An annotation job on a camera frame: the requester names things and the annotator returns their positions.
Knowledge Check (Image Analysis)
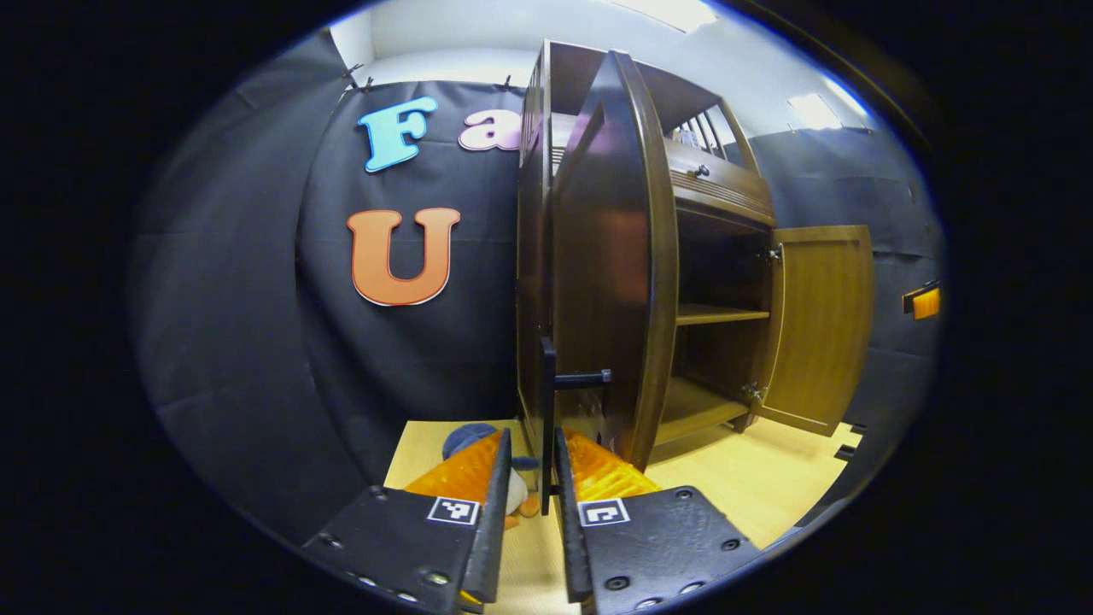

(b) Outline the black backdrop cloth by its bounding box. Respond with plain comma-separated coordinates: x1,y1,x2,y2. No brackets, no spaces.
128,30,944,548

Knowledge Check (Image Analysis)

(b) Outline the wooden inner shelf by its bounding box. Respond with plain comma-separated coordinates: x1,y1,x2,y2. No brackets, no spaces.
677,304,771,326

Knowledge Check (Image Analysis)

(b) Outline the wooden double-door shoe cabinet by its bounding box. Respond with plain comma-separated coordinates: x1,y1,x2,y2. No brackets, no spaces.
515,38,780,471

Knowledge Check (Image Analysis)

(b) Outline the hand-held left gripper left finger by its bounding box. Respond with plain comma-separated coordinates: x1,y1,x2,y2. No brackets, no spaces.
301,427,515,614

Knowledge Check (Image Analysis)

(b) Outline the wooden shoe cabinet door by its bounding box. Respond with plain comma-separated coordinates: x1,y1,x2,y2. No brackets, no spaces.
546,50,681,472
756,225,877,438

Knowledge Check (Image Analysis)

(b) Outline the black door handle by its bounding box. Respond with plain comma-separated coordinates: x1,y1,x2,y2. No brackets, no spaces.
540,336,613,516

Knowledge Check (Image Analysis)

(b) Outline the penguin plush toy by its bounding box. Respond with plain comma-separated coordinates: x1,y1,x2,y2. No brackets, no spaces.
441,423,541,530

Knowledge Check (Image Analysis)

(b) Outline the ceiling light panel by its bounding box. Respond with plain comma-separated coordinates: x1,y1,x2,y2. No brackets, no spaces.
786,93,843,132
613,0,719,34

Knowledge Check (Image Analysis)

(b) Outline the wooden cabinet drawer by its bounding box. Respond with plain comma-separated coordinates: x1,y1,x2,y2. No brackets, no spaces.
666,141,776,228

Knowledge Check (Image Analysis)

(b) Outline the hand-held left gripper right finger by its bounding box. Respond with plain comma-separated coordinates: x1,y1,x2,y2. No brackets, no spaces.
553,427,763,615

